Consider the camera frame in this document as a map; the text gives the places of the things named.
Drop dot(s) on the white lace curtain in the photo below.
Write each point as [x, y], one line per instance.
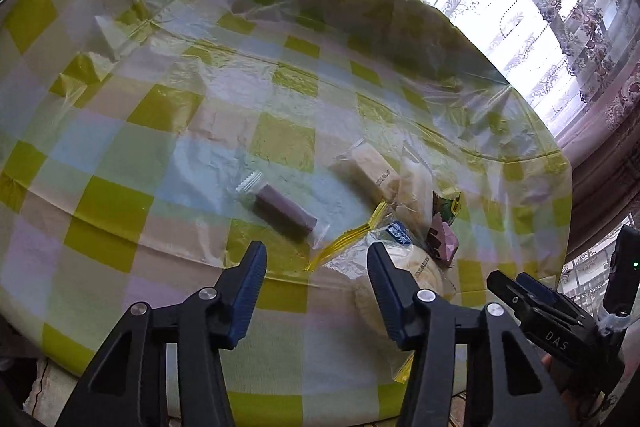
[500, 7]
[585, 272]

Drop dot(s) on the yellow checked plastic tablecloth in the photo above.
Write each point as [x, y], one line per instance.
[150, 107]

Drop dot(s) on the yellow cake clear packet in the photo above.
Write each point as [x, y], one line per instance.
[372, 174]

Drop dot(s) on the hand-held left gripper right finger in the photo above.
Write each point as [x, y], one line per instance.
[385, 292]

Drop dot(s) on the round cake packet yellow strip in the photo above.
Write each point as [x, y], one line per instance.
[422, 267]

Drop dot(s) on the green snack packet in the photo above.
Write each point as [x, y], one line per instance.
[450, 207]

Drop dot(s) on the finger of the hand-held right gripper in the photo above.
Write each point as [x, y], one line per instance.
[537, 287]
[510, 294]

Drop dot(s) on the brown patterned curtain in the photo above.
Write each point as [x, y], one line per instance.
[605, 187]

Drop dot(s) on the pale cake clear packet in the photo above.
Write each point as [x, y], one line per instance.
[415, 189]

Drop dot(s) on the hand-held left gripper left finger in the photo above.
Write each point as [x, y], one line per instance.
[246, 297]

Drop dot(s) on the pink dark printed snack packet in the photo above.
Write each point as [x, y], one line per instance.
[445, 244]

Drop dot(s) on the purple bar clear packet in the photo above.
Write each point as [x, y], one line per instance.
[285, 212]

